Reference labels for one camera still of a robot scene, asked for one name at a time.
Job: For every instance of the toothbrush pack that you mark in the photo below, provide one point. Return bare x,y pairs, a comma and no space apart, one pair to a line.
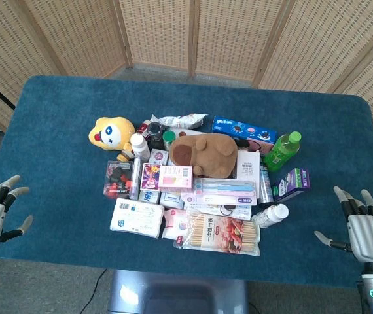
222,191

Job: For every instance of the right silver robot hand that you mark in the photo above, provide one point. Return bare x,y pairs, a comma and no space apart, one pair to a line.
366,229

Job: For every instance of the pink packaged item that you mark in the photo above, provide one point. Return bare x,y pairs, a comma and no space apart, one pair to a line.
252,145

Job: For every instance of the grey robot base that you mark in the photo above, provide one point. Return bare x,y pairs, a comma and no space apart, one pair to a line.
178,292

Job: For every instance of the blue Oreo cookie box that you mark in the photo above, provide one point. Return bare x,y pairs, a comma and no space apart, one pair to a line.
243,131

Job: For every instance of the silver spray can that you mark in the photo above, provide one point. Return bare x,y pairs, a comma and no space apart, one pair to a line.
265,186

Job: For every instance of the white bottle with purple label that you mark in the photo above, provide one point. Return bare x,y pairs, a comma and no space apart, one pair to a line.
139,146

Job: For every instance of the purple and white tube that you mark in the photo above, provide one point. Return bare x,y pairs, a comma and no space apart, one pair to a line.
135,178

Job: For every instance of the woven bamboo folding screen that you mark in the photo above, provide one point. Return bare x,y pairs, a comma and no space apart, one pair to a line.
186,39

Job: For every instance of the green tea bottle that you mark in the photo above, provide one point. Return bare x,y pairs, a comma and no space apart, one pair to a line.
283,152

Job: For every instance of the blue and white small box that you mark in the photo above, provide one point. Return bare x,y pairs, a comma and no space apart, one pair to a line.
149,197

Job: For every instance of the green lid container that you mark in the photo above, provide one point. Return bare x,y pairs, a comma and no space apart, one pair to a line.
168,138

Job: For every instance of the pink small box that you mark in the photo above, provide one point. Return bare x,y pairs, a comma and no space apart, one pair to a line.
175,178

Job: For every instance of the blue table mat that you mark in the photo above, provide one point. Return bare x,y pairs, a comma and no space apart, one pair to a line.
186,180

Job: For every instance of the pink white small carton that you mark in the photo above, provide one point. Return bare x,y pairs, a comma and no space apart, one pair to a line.
158,156

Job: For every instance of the pink and white pouch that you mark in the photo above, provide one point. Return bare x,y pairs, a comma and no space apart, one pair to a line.
175,224

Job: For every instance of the yellow plush toy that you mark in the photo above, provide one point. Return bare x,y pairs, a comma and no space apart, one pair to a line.
111,133

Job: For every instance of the purple small box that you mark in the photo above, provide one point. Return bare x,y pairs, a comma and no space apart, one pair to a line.
292,184

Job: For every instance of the white snack bag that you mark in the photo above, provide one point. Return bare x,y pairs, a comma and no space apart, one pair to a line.
181,120

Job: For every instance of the brown capybara plush toy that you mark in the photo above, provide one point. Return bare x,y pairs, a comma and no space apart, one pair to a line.
206,152

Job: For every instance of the white toothbrush multipack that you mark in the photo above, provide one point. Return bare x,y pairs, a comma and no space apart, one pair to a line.
248,167

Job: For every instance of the black and red toy package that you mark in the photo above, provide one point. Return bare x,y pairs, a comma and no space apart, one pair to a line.
117,179

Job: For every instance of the disposable chopsticks pack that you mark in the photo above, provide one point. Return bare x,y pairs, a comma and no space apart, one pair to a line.
219,235

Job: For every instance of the white tissue pack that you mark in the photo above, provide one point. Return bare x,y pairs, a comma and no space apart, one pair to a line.
136,217

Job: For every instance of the white Oreo cookie pack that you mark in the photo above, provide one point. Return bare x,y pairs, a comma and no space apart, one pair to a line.
225,211

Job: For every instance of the dark glass jar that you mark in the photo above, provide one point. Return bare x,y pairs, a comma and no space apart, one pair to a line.
155,134

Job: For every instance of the purple cartoon card box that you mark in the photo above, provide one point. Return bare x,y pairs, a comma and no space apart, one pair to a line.
150,176

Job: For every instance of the white milk bottle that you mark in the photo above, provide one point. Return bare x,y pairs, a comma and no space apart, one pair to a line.
270,215

